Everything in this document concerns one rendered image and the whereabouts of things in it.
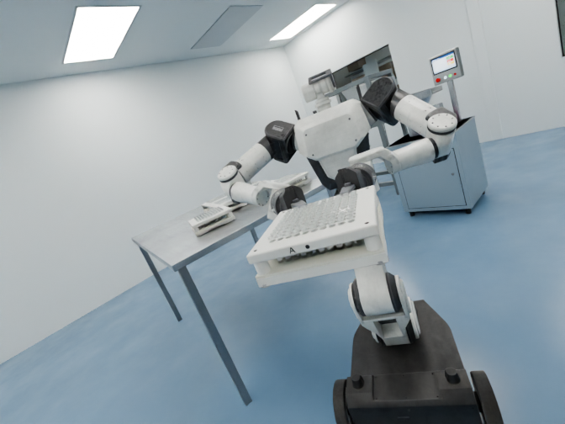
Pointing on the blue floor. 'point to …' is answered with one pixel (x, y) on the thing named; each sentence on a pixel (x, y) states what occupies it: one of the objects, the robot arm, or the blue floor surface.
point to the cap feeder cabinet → (445, 174)
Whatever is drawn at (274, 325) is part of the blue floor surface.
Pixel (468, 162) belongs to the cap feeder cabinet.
